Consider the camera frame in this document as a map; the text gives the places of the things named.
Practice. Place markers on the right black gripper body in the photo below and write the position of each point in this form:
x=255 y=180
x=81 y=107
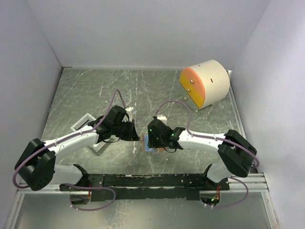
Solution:
x=156 y=141

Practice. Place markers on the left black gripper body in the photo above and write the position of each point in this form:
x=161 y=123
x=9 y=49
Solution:
x=124 y=130

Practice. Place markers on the brown leather card holder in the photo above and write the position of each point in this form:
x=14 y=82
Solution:
x=145 y=147

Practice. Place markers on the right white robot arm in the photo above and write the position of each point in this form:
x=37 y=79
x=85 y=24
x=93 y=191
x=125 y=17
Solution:
x=237 y=155

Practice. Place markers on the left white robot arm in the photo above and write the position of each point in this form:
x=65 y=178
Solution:
x=39 y=164

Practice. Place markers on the white card tray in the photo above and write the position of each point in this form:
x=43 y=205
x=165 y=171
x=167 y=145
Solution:
x=82 y=123

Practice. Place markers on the cream round drawer cabinet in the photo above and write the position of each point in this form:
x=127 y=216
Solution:
x=204 y=84

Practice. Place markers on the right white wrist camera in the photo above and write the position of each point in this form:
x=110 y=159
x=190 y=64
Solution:
x=162 y=118

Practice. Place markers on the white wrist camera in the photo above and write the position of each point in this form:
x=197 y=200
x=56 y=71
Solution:
x=131 y=111
x=162 y=118

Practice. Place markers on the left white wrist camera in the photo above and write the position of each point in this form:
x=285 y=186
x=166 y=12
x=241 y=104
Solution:
x=131 y=111

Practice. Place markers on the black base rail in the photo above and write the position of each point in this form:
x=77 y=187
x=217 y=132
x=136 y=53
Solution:
x=152 y=186

